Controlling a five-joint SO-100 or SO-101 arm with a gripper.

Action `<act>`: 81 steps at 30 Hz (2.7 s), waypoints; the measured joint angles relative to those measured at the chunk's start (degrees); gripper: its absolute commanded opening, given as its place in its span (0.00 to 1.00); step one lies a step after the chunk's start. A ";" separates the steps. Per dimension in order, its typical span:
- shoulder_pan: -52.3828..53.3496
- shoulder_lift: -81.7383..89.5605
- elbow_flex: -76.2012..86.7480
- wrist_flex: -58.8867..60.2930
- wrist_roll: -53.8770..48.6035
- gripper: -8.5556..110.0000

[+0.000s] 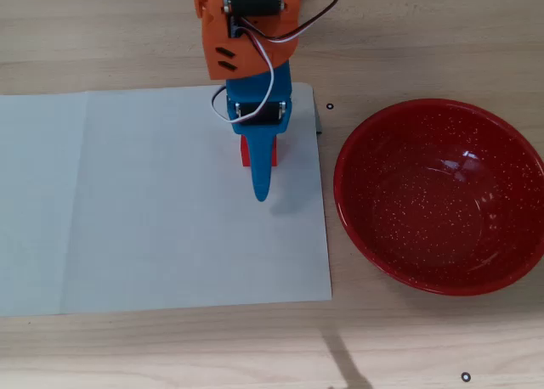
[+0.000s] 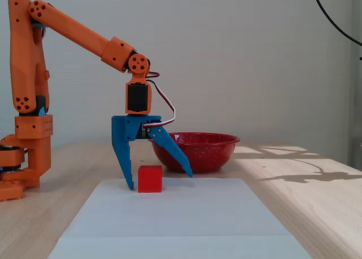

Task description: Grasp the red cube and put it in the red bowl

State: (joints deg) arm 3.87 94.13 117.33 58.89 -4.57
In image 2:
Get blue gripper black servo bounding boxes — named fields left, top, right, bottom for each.
left=111, top=115, right=194, bottom=191

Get white paper sheet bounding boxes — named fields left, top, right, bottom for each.
left=46, top=177, right=313, bottom=259

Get white red black servo cable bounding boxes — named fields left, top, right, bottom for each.
left=143, top=71, right=176, bottom=129

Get red cube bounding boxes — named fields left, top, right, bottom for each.
left=137, top=165, right=163, bottom=193

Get grey vertical panel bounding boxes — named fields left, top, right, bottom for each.
left=350, top=0, right=362, bottom=171

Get red speckled bowl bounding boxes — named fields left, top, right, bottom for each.
left=149, top=132, right=241, bottom=174

